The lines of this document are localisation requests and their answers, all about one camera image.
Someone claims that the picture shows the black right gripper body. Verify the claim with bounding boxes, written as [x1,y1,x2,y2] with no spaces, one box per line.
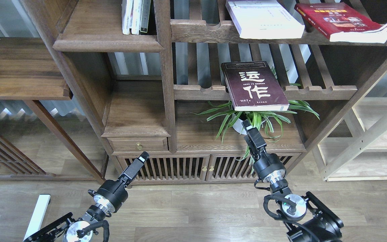
[246,127,286,184]

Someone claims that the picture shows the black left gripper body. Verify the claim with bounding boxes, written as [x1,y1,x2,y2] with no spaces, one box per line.
[96,158,144,213]

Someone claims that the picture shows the maroon book white characters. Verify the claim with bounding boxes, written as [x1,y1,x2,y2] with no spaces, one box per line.
[221,61,289,111]

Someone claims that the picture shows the red hardcover book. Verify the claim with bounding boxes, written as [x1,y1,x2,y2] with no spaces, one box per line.
[294,2,387,43]

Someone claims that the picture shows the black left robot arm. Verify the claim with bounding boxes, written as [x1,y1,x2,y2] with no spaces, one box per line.
[24,152,149,242]

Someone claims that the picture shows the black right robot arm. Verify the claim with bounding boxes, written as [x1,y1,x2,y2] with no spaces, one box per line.
[242,120,344,242]

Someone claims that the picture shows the light wooden shelf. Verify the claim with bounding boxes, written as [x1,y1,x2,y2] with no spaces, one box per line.
[312,55,387,182]

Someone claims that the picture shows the white plant pot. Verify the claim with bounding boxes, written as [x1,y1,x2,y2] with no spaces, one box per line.
[231,114,266,135]

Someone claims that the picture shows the green spider plant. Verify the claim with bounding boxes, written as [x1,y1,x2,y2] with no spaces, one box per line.
[193,66,320,168]

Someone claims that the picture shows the dark wooden bookshelf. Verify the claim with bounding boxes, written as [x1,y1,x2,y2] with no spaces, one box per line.
[22,0,387,184]

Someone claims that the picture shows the white metal bar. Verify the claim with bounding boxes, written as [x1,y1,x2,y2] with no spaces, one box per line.
[24,194,51,240]

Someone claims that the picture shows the white paperback book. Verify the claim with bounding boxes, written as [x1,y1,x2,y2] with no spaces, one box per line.
[226,0,304,39]

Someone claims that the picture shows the white upright book middle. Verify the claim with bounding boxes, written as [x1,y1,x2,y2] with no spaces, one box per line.
[131,0,143,35]

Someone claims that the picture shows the white upright book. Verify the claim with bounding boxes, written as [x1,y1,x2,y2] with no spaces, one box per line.
[121,0,134,35]
[131,0,143,35]

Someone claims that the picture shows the dark wooden side table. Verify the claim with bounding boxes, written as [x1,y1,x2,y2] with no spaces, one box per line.
[0,37,108,183]

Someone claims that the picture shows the dark green upright book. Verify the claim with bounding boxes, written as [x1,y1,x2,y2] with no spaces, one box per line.
[140,0,152,35]

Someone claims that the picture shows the white upright book left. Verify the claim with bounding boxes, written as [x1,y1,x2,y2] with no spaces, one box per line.
[121,0,134,35]

